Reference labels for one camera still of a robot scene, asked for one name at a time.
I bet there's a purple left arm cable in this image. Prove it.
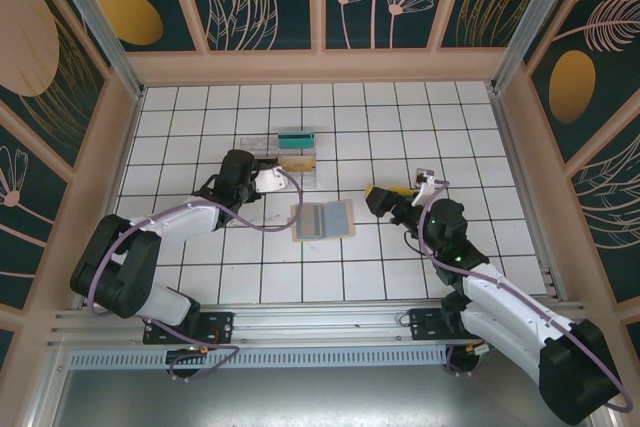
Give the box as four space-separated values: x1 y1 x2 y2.
88 169 304 382

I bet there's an aluminium frame post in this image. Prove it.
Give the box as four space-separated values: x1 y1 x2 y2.
42 0 147 99
492 0 601 93

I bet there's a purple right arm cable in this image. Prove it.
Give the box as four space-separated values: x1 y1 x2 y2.
418 177 630 411

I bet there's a grey striped credit card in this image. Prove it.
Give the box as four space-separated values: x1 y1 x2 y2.
294 204 325 241

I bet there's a slotted grey cable duct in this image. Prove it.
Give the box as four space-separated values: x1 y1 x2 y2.
67 349 450 369

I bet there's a clear acrylic card organizer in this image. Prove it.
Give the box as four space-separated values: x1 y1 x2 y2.
238 134 321 192

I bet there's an aluminium side rail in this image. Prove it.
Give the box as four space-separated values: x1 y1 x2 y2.
492 89 571 304

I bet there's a beige leather card holder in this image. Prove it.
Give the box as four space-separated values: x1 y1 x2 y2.
290 198 358 245

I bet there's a galvanised metal sheet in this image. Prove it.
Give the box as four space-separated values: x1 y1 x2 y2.
49 365 609 427

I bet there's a gold credit card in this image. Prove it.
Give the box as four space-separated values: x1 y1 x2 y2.
277 156 317 174

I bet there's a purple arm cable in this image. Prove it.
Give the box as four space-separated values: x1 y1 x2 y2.
418 177 630 411
88 169 304 382

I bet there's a teal credit card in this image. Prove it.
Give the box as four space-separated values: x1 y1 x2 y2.
277 132 317 151

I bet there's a long aluminium base rail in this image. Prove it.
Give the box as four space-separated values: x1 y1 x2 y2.
47 300 589 348

